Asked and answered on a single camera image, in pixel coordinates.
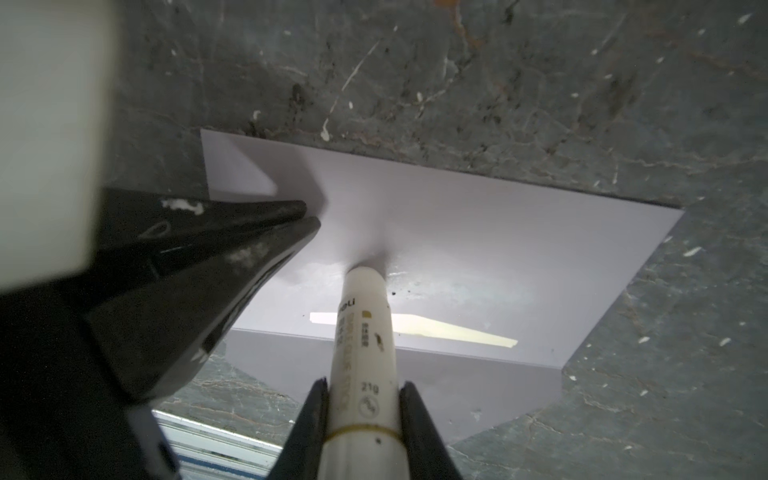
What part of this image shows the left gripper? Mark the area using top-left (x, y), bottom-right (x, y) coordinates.
top-left (1, 217), bottom-right (320, 479)

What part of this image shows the beige letter paper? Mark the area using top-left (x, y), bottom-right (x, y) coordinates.
top-left (308, 311), bottom-right (520, 350)

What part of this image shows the white glue stick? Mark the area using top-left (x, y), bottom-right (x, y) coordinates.
top-left (318, 266), bottom-right (410, 479)

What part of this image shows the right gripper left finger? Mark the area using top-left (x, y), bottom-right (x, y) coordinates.
top-left (266, 378), bottom-right (329, 480)

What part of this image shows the grey purple envelope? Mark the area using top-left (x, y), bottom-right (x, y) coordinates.
top-left (201, 130), bottom-right (682, 443)

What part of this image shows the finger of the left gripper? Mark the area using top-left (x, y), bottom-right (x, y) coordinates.
top-left (97, 188), bottom-right (307, 250)

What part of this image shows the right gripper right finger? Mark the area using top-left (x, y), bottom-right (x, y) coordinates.
top-left (399, 381), bottom-right (462, 480)

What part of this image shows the aluminium rail frame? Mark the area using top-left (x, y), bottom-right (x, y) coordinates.
top-left (153, 410), bottom-right (282, 480)

